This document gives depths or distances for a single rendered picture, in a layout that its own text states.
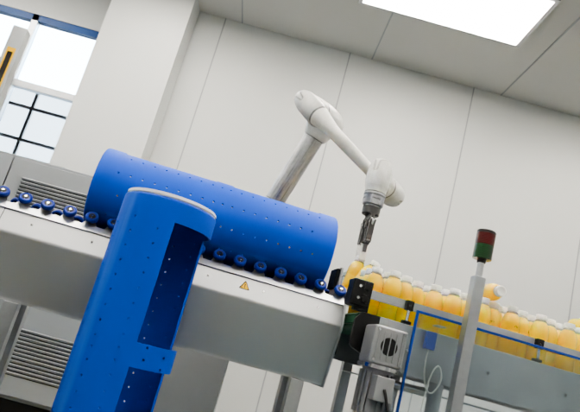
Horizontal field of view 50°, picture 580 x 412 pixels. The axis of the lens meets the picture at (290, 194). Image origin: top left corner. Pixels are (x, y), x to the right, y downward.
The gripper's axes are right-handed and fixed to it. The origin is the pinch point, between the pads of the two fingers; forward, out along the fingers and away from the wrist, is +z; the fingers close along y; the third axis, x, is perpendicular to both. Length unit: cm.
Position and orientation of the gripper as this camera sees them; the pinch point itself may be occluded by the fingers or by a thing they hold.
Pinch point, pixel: (361, 253)
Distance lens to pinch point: 259.5
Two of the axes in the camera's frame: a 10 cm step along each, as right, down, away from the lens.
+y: 1.9, -2.1, -9.6
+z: -2.5, 9.3, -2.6
